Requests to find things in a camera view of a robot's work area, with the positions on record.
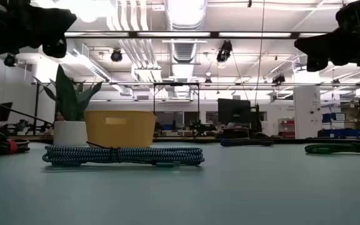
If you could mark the black metal frame stand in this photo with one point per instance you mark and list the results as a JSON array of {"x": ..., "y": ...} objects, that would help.
[{"x": 176, "y": 84}]

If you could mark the red and white shelf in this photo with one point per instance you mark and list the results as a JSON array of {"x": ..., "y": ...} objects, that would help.
[{"x": 287, "y": 122}]

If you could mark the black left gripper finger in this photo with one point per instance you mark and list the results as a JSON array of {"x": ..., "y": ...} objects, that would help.
[{"x": 52, "y": 22}]

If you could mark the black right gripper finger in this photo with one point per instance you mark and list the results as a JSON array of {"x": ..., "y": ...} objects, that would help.
[{"x": 323, "y": 47}]

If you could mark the black hanging spotlight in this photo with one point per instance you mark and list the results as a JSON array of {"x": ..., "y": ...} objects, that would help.
[
  {"x": 116, "y": 56},
  {"x": 278, "y": 79},
  {"x": 224, "y": 51},
  {"x": 10, "y": 60}
]

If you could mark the teal table mat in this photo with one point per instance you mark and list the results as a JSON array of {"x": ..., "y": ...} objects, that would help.
[{"x": 180, "y": 193}]

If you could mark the spiral ceiling ventilation duct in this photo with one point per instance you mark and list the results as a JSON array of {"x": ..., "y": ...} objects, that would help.
[{"x": 184, "y": 15}]

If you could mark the yellow plastic basket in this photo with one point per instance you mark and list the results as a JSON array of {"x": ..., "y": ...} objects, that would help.
[{"x": 120, "y": 134}]

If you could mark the black overhead light bar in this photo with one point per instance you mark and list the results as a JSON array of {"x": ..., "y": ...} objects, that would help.
[{"x": 133, "y": 34}]

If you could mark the green snake plant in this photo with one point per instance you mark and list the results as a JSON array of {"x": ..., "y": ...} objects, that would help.
[{"x": 66, "y": 93}]

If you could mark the blue cart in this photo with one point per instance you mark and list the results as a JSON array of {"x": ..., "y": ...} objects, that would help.
[{"x": 342, "y": 132}]

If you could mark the black monitor on arm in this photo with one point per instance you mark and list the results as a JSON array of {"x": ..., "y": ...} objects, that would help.
[{"x": 233, "y": 111}]

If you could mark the thin black overhead rail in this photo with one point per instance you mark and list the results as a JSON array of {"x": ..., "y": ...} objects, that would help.
[{"x": 120, "y": 83}]

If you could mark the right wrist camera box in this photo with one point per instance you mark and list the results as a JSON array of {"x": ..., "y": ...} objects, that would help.
[{"x": 355, "y": 15}]

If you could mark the small black monitor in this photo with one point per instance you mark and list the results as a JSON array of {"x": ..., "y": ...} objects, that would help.
[{"x": 3, "y": 112}]

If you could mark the white building pillar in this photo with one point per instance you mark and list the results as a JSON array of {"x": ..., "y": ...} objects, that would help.
[{"x": 306, "y": 112}]

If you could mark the white plant pot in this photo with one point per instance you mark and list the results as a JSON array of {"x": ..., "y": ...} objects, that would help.
[{"x": 69, "y": 132}]

